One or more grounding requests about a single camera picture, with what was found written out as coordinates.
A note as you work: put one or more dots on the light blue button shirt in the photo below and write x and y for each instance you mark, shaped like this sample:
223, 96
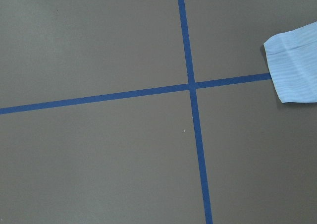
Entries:
292, 63

